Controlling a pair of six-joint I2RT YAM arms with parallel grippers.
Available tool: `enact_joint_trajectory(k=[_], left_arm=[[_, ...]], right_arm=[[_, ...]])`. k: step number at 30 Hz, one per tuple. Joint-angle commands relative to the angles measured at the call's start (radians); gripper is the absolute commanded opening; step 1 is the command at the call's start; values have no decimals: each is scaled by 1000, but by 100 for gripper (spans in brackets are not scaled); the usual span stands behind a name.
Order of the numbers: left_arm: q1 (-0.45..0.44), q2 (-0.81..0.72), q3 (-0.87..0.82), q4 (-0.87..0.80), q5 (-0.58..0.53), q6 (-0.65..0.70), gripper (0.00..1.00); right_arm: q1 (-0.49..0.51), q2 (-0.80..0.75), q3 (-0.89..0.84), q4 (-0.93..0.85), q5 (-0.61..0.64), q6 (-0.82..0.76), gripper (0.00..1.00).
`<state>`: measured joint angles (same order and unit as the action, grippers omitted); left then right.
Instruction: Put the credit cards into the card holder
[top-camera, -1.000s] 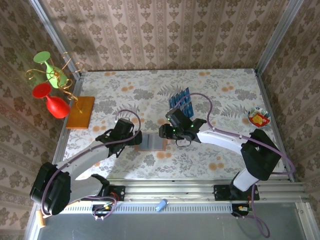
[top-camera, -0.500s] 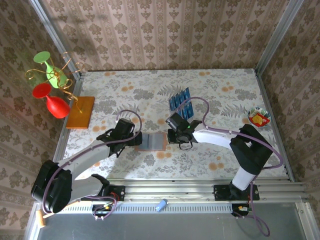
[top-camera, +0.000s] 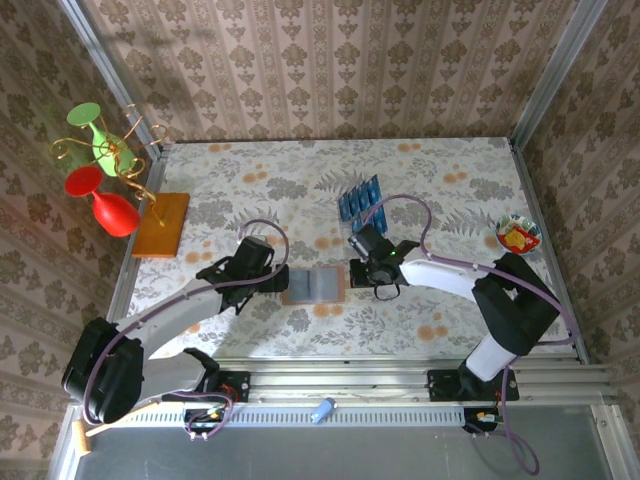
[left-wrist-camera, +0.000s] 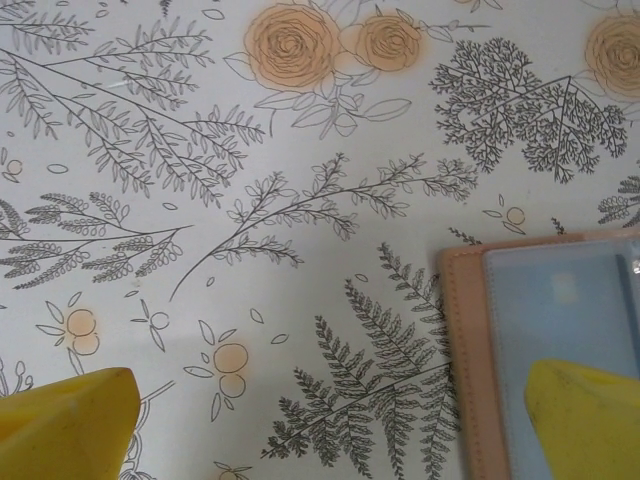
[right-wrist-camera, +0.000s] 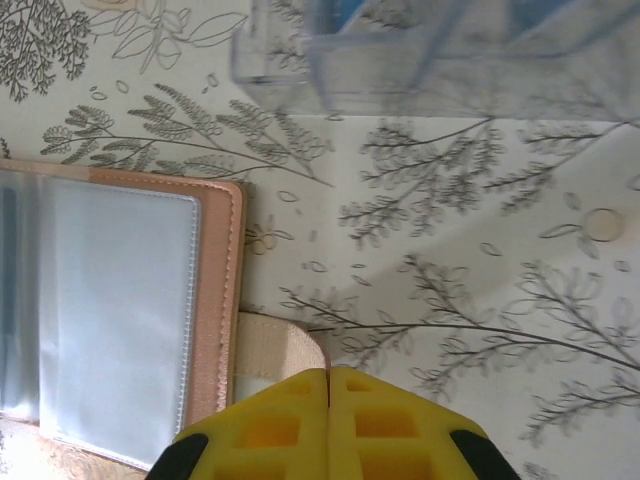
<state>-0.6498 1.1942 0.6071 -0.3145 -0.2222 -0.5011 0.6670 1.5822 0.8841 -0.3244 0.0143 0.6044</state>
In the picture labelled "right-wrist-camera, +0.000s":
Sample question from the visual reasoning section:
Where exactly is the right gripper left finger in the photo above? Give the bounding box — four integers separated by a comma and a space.
148, 368, 331, 480

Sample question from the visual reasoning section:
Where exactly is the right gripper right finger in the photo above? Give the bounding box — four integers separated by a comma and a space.
328, 366, 514, 480

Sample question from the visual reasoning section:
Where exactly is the pink leather card holder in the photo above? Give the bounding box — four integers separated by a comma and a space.
0, 157, 332, 474

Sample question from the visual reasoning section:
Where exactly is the clear acrylic card stand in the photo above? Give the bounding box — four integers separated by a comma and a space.
228, 0, 640, 122

